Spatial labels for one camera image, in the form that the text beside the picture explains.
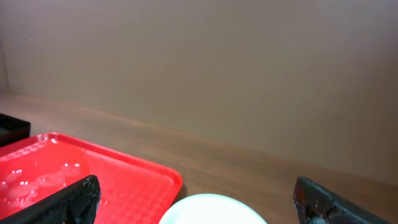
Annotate light blue plate top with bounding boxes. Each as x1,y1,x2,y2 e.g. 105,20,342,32
159,194,267,224

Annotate black rectangular tray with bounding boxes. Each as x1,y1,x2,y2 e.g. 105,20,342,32
0,113,31,147

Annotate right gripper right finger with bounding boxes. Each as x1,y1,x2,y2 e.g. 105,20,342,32
293,176,390,224

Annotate red plastic tray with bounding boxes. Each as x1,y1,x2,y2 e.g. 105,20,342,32
1,133,183,223

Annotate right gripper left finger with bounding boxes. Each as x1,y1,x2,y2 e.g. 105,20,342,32
1,175,101,224

